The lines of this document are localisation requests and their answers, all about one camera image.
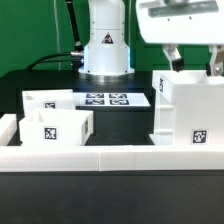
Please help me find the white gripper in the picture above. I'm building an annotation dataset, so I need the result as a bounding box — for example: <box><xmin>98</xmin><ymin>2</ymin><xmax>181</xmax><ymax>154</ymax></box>
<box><xmin>136</xmin><ymin>0</ymin><xmax>224</xmax><ymax>76</ymax></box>

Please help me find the white drawer cabinet frame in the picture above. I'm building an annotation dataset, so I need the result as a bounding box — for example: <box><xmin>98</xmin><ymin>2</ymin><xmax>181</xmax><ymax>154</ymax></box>
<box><xmin>150</xmin><ymin>70</ymin><xmax>224</xmax><ymax>145</ymax></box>

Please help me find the white drawer box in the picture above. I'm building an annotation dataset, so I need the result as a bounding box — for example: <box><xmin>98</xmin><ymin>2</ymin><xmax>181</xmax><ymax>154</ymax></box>
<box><xmin>19</xmin><ymin>109</ymin><xmax>93</xmax><ymax>146</ymax></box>
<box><xmin>22</xmin><ymin>89</ymin><xmax>76</xmax><ymax>116</ymax></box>

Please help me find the white front drawer box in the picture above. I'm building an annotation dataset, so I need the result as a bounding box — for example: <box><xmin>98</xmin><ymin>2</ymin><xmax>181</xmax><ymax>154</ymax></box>
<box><xmin>19</xmin><ymin>109</ymin><xmax>93</xmax><ymax>146</ymax></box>

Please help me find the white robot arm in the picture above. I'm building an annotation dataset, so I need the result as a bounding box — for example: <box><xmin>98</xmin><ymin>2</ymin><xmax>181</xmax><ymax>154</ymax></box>
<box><xmin>80</xmin><ymin>0</ymin><xmax>224</xmax><ymax>77</ymax></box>

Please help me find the white marker tag sheet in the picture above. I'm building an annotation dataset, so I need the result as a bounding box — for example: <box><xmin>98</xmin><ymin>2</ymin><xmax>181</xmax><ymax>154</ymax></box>
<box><xmin>74</xmin><ymin>92</ymin><xmax>150</xmax><ymax>107</ymax></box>

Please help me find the white U-shaped fence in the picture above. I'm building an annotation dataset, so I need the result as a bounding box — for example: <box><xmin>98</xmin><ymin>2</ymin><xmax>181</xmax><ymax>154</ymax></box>
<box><xmin>0</xmin><ymin>114</ymin><xmax>224</xmax><ymax>172</ymax></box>

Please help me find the black cable bundle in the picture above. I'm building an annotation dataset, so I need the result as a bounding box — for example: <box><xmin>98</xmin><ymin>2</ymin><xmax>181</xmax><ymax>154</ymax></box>
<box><xmin>25</xmin><ymin>0</ymin><xmax>85</xmax><ymax>71</ymax></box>

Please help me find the grey vertical cable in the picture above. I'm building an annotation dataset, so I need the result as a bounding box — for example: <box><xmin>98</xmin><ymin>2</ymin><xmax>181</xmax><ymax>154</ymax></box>
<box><xmin>53</xmin><ymin>0</ymin><xmax>62</xmax><ymax>71</ymax></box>

